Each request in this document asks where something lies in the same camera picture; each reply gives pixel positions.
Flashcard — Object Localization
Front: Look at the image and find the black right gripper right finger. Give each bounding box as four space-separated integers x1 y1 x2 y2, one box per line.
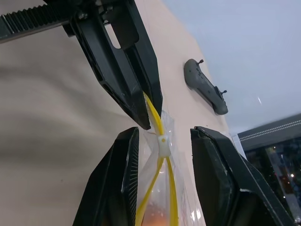
190 125 295 226

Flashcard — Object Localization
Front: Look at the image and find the toy hamburger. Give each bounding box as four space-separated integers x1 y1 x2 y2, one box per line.
143 200 170 226

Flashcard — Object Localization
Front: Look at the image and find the clear bag with yellow zipper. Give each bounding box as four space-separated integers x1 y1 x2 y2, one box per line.
135 91 203 226

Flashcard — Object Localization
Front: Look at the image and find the grey handheld controller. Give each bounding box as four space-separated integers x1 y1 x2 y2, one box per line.
184 58 229 115

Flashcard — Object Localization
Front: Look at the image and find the dark glass-fronted cabinet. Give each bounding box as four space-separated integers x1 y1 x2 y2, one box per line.
237 114 301 226

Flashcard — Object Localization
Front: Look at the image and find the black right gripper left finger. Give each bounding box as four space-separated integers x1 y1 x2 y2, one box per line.
72 127 140 226

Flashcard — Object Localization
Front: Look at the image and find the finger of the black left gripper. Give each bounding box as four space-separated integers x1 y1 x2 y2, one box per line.
103 0 164 116
63 9 151 131

